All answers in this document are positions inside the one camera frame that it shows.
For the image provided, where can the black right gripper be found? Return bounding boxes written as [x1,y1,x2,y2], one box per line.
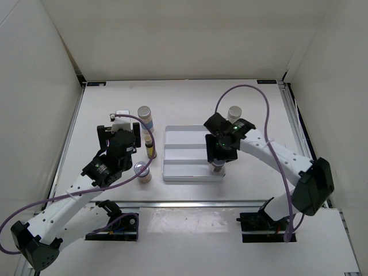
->
[205,134,239,163]

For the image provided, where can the short spice jar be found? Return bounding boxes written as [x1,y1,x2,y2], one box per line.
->
[209,160,225,175]
[134,161,152,184]

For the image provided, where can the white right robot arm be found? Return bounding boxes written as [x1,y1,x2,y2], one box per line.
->
[204,113,334,230]

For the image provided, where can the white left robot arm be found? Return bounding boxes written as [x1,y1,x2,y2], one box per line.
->
[10,122,141,273]

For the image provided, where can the left tall blue-label jar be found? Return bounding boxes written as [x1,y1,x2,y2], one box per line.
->
[137,106,154,135]

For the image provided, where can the tall blue-label jar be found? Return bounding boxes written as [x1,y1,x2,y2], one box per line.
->
[137,106,154,135]
[227,106,242,121]

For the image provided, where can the left small yellow-label bottle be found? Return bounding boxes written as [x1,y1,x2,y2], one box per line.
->
[144,135,157,158]

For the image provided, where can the right tall blue-label jar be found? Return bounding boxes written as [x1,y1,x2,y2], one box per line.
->
[227,106,242,121]

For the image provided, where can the white divided tray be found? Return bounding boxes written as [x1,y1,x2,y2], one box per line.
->
[162,125,225,182]

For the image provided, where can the left dark corner label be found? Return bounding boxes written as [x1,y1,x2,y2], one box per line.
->
[86,82,106,87]

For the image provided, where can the dark corner label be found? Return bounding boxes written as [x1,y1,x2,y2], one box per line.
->
[257,79,277,85]
[86,82,106,87]

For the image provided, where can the right dark corner label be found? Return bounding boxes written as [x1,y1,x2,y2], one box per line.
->
[257,79,277,85]

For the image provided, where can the aluminium frame rail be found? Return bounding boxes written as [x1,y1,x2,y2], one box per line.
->
[86,200,277,208]

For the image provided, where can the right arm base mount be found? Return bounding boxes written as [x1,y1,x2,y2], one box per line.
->
[236,197,290,243]

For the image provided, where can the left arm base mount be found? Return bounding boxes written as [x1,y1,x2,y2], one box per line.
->
[85,200,140,242]

